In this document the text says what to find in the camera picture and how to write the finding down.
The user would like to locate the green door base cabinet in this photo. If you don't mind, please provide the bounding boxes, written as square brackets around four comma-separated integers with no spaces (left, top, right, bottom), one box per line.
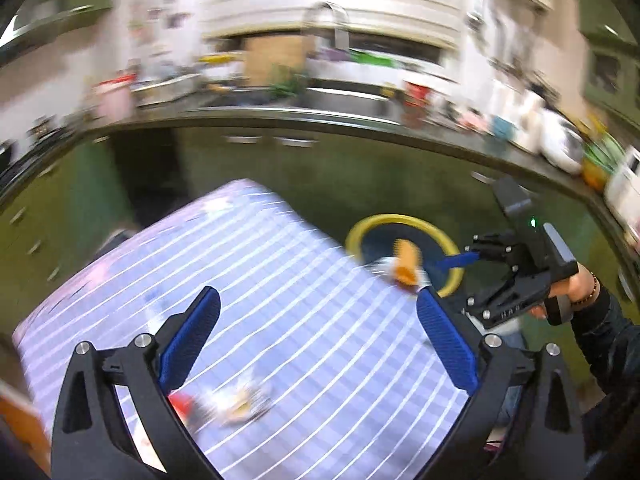
[170,120,640,411]

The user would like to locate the yellow rimmed trash bin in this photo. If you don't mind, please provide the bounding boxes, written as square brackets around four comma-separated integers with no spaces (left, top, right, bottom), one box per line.
[345,214,465,300]

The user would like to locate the tall steel faucet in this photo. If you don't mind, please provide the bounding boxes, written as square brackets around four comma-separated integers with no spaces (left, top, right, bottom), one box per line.
[302,2,351,48]

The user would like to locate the white rice cooker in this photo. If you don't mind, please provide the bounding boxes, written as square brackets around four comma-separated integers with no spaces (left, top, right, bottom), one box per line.
[540,110,586,171]

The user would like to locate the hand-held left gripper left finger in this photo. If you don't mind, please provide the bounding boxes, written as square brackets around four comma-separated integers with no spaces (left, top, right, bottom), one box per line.
[50,285,223,480]

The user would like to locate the orange ridged snack tray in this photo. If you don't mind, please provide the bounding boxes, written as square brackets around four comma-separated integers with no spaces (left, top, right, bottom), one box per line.
[392,239,425,288]

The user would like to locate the wooden cutting board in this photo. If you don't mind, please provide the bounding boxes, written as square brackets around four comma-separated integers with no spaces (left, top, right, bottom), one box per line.
[243,36,308,86]

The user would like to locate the black dishwasher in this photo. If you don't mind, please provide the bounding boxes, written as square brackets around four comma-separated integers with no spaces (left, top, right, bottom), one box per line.
[107,132,193,231]

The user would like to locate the white dish rack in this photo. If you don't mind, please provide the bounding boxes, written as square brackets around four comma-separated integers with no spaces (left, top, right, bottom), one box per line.
[132,72,203,108]

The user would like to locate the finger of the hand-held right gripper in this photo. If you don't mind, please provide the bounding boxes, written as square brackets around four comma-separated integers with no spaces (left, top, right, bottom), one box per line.
[462,265,518,330]
[432,231,521,271]

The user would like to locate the person's right hand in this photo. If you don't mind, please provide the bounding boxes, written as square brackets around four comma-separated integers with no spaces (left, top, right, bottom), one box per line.
[530,260,598,321]

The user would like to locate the pink bucket with white lid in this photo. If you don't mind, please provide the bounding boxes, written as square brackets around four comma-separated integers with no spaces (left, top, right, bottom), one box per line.
[97,77,136,118]

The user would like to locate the beaded bracelet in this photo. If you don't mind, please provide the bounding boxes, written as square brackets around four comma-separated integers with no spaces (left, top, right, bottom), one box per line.
[571,271,599,306]

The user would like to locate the green and orange bowls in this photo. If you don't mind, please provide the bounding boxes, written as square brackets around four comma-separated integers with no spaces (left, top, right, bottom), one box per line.
[582,130,626,191]

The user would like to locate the crumpled clear snack wrapper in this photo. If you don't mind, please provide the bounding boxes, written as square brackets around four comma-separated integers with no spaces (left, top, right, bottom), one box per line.
[192,377,273,427]

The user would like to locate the green leafy vegetables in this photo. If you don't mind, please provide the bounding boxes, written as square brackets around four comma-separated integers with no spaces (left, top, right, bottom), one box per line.
[270,67,308,98]

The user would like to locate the red snack packet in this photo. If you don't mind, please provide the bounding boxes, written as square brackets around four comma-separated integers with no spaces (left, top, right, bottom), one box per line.
[167,392,196,418]

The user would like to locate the white window blinds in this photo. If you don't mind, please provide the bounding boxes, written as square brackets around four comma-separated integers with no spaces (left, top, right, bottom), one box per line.
[200,0,466,53]

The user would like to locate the person's right forearm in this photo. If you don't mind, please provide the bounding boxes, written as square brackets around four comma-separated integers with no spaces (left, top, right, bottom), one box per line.
[570,287,640,411]

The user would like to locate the green drawer base cabinet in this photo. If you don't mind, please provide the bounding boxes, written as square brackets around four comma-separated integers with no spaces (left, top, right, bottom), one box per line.
[0,145,108,321]

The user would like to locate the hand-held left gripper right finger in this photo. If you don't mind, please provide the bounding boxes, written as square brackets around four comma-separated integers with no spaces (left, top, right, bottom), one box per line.
[416,287,587,480]

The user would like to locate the blue checked tablecloth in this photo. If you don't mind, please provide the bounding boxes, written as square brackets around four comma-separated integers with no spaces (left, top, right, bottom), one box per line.
[11,178,473,480]

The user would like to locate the green tall cabinet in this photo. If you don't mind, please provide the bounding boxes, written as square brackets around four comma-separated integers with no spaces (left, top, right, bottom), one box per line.
[575,0,640,126]

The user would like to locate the green tray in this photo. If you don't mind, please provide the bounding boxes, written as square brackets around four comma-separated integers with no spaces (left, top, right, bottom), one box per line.
[350,49,396,67]

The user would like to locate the white countertop appliance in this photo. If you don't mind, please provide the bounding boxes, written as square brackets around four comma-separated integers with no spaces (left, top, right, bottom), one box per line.
[605,147,640,216]

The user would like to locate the steel sink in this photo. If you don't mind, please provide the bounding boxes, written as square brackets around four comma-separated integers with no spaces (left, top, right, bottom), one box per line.
[305,85,401,116]

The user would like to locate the red printed cup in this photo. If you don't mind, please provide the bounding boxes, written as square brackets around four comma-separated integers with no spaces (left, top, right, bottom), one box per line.
[405,82,431,116]

